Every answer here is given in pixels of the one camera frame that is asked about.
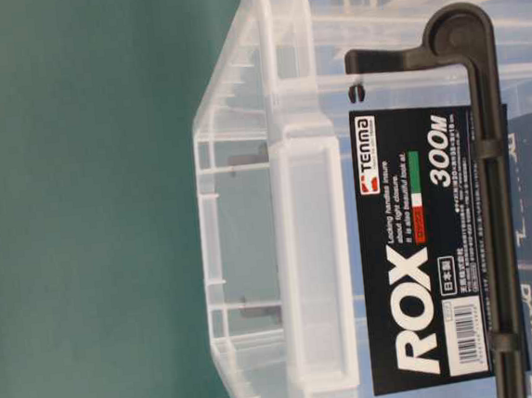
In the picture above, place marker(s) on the black ROX product label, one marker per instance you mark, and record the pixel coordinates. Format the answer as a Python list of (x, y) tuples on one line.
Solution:
[(422, 249)]

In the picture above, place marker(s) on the black locking case handle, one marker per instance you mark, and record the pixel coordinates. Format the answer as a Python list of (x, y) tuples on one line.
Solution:
[(462, 34)]

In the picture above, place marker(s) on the clear plastic storage case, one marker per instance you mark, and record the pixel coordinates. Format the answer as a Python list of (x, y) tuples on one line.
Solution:
[(276, 194)]

